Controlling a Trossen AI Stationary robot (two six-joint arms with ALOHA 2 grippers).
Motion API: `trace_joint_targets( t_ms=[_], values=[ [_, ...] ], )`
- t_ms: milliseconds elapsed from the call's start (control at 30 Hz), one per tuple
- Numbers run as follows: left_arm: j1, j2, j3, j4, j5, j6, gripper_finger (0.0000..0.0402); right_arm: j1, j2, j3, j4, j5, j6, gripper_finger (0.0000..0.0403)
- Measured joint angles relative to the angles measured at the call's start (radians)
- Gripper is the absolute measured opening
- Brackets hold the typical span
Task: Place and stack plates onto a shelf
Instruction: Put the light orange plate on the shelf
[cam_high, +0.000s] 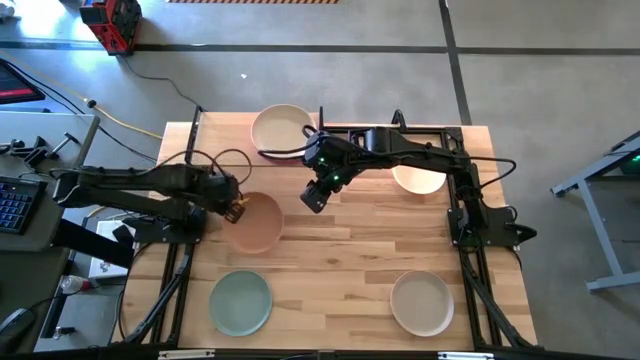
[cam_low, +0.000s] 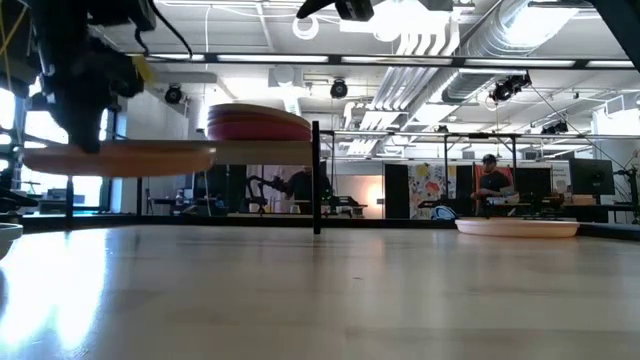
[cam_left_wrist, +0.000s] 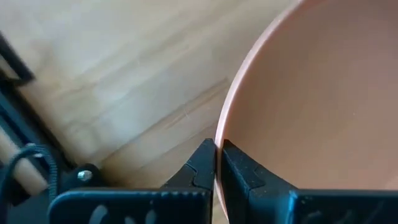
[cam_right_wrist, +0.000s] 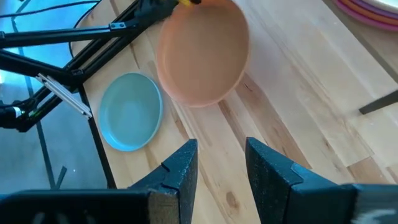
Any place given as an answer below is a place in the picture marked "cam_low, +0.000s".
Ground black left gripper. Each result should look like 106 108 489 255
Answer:
37 34 146 155

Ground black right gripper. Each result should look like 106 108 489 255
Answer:
295 0 375 22

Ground salmon plate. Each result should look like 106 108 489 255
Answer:
22 139 218 179

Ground purple plate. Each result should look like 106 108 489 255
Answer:
207 109 309 119

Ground red-orange plate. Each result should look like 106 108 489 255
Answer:
207 115 312 125

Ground sage green plate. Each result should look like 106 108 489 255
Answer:
0 222 24 262

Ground magenta plate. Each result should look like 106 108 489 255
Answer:
207 121 312 142

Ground pale peach plate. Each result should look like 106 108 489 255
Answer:
454 216 581 239

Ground yellow tag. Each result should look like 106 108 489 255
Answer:
132 53 154 84

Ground black dish rack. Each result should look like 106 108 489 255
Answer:
64 120 322 235

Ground person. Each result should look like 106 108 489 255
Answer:
470 153 521 217
285 167 335 215

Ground black partition panel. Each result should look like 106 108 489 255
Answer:
383 163 411 220

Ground colourful floral poster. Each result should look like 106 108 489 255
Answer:
408 163 457 220

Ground blue and white round object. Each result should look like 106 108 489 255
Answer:
430 204 458 222

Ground black computer monitor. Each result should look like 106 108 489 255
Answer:
568 158 616 197
514 167 554 200

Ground black aluminium rig frame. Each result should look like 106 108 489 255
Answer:
0 49 640 241

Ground silver ceiling duct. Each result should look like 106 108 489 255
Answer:
442 0 581 104

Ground black background rack frame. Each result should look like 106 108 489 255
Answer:
319 129 640 221

